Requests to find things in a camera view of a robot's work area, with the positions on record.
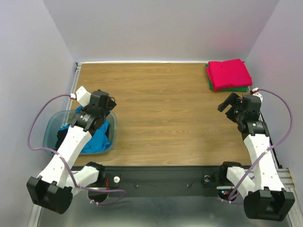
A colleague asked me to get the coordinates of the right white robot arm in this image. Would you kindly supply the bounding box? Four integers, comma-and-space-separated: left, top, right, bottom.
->
218, 89, 295, 221

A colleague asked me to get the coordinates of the black t shirt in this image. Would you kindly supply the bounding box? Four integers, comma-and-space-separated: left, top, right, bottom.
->
54, 125, 70, 151

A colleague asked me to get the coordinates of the aluminium frame rail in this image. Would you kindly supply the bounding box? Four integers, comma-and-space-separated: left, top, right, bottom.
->
65, 62, 82, 110

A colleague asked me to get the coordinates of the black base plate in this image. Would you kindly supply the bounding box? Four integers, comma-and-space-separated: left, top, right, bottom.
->
71, 166, 256, 206

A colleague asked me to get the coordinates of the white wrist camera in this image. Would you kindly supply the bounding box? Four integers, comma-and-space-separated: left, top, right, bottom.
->
250, 87, 263, 102
70, 86, 91, 106

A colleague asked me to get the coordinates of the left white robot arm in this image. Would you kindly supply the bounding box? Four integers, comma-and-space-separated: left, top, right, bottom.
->
27, 87, 116, 214

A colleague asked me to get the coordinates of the folded red t shirt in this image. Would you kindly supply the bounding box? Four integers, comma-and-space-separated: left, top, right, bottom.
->
205, 59, 253, 91

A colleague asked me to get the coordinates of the clear plastic bin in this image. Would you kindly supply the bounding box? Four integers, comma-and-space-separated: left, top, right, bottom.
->
43, 108, 117, 156

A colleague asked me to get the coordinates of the folded green t shirt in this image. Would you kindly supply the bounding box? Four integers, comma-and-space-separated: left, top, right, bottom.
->
208, 79, 247, 92

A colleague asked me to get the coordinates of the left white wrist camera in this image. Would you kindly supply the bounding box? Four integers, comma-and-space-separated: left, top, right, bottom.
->
70, 86, 91, 106

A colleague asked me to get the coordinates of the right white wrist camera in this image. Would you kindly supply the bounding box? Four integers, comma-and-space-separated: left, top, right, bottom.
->
250, 87, 263, 102

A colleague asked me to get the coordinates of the blue t shirt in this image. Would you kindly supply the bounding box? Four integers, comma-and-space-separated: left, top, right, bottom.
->
66, 120, 111, 154

